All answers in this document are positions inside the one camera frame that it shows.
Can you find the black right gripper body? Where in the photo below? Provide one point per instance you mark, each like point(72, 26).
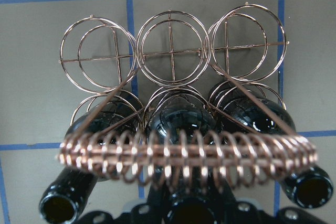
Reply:
point(237, 212)

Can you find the dark wine bottle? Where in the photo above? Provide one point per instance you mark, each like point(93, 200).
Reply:
point(66, 197)
point(312, 188)
point(188, 194)

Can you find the copper wire bottle basket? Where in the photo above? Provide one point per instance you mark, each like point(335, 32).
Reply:
point(195, 162)

